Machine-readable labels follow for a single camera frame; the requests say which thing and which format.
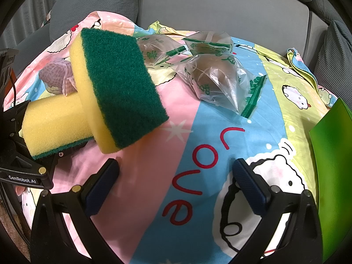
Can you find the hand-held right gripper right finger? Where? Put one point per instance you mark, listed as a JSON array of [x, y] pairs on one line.
[[249, 189]]

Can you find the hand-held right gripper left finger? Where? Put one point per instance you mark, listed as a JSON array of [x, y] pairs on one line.
[[101, 189]]

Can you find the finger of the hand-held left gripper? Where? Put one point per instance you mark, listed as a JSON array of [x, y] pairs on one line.
[[18, 115], [27, 173]]

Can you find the yellow green scouring sponge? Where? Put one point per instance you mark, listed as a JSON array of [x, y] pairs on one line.
[[55, 123], [121, 88]]

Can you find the purple mesh bath pouf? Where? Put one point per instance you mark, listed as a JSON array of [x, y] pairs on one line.
[[55, 74]]

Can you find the green cardboard box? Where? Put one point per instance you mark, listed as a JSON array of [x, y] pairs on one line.
[[332, 156]]

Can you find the large bagged steel scrubber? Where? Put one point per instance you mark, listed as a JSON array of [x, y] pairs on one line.
[[217, 79]]

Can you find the cartoon printed blanket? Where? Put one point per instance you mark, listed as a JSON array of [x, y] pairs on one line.
[[192, 132]]

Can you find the grey curtain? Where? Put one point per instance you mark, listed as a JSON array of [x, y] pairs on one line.
[[24, 30]]

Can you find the grey sofa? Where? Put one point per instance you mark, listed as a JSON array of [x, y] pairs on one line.
[[220, 5]]

